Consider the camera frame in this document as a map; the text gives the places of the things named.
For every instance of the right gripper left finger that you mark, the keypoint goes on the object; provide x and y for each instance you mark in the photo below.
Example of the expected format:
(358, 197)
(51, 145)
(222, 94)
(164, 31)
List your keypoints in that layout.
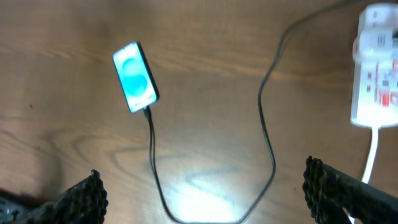
(84, 203)

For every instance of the white power strip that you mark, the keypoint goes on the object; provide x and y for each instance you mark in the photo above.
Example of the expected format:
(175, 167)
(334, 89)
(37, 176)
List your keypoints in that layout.
(374, 101)

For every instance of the blue screen smartphone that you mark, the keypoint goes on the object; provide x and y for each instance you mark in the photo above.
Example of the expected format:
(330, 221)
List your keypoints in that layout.
(135, 77)

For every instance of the white charger plug adapter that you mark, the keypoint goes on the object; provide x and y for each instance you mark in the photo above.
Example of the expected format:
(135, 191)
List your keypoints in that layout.
(377, 33)

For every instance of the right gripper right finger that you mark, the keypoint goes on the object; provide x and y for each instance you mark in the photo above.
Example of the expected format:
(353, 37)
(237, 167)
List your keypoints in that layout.
(333, 196)

